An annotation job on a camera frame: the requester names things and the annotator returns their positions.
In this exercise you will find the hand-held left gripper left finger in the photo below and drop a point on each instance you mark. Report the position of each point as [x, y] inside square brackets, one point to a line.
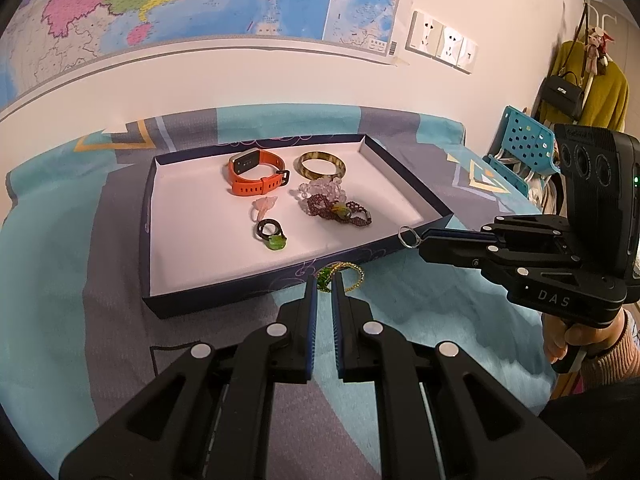
[311, 320]

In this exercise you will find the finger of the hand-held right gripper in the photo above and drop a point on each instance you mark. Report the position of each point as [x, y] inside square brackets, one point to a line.
[530, 227]
[460, 252]

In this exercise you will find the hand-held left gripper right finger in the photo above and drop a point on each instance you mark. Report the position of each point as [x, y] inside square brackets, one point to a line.
[340, 320]

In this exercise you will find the green stone charm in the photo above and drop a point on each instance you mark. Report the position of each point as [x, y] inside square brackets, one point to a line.
[277, 244]

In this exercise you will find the dark blue shallow box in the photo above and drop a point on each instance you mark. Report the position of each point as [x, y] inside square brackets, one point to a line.
[200, 240]

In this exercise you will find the person's right forearm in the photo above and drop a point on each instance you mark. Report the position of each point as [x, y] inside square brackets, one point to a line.
[615, 360]

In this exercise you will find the person's right hand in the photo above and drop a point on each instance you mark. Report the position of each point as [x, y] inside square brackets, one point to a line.
[555, 345]

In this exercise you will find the blue perforated plastic chair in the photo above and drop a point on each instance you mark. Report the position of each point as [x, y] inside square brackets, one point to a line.
[525, 140]

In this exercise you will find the yellow hanging garment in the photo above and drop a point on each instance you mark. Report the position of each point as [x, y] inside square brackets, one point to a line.
[607, 95]

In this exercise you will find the black handbag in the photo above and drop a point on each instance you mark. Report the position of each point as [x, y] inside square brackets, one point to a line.
[562, 97]

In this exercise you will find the tortoiseshell bangle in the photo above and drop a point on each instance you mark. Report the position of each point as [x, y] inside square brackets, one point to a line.
[305, 172]

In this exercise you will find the orange smart watch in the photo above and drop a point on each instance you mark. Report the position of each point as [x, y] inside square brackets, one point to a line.
[245, 187]

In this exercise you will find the small hanging doll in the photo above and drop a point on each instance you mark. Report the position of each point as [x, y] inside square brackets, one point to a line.
[597, 47]

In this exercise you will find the person's dark clothing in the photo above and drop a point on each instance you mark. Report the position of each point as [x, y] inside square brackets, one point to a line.
[605, 435]

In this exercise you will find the teal and grey bedsheet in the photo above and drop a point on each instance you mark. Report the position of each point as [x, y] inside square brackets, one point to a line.
[60, 260]

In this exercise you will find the white wall switch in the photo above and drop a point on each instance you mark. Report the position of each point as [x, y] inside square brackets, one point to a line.
[467, 55]

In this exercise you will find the white wall socket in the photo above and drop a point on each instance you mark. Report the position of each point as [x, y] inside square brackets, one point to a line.
[422, 32]
[449, 42]

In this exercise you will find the narrow blue wall map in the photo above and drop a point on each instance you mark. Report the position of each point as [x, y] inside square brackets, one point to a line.
[365, 5]

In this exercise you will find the large colourful wall map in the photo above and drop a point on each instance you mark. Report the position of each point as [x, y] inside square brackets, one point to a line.
[175, 0]

